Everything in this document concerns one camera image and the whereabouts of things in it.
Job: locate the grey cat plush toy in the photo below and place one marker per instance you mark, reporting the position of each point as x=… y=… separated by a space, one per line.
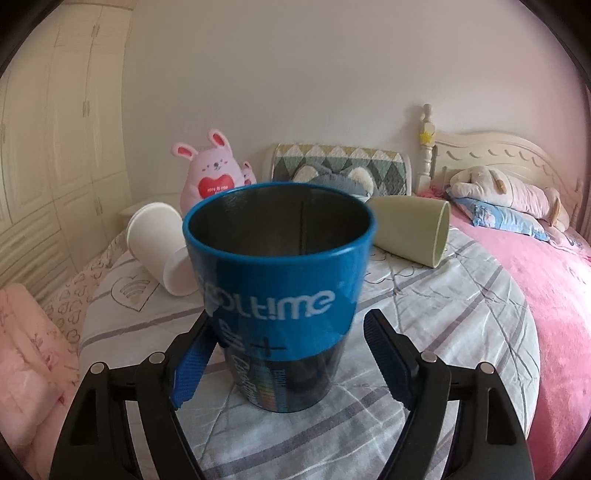
x=330 y=180

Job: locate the blue printed pillow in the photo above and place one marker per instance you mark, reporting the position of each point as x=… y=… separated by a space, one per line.
x=498 y=217

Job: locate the cream wardrobe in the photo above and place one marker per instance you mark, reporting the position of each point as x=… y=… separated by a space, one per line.
x=51 y=152

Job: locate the pale green cup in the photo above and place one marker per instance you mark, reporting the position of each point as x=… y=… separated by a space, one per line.
x=411 y=228

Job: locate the cream and pink dog plush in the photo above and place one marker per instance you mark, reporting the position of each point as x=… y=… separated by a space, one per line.
x=508 y=189

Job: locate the pink folded blanket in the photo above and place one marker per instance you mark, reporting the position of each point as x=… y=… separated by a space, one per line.
x=27 y=360

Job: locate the pink fleece blanket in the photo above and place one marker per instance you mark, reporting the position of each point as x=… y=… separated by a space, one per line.
x=545 y=295

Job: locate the cream wooden headboard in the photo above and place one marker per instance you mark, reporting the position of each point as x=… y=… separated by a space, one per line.
x=498 y=152

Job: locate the pink rabbit plush toy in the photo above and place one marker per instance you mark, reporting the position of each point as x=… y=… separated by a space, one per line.
x=212 y=173

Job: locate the heart print bed sheet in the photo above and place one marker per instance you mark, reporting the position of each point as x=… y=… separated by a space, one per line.
x=87 y=286

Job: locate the patchwork quilted cushion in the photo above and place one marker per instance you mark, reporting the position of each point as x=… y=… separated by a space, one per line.
x=383 y=166

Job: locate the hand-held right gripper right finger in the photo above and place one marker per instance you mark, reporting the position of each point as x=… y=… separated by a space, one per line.
x=388 y=360

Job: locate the blue and black cup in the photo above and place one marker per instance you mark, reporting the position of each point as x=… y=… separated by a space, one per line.
x=277 y=286

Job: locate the white paper cup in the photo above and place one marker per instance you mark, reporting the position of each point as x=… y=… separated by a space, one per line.
x=154 y=251

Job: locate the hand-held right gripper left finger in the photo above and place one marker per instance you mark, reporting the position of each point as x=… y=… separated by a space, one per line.
x=188 y=369

